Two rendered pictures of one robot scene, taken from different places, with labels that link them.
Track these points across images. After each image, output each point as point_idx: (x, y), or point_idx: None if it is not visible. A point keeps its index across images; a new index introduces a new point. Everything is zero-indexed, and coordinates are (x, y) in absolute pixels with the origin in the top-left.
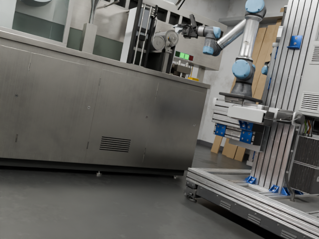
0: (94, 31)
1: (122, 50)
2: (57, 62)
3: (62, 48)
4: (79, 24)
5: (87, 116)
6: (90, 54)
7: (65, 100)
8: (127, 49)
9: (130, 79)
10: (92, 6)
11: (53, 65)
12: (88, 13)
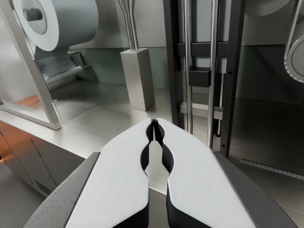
0: (134, 64)
1: None
2: (52, 152)
3: (38, 138)
4: (154, 38)
5: None
6: (64, 149)
7: None
8: (220, 81)
9: (151, 201)
10: (123, 14)
11: (51, 155)
12: (161, 11)
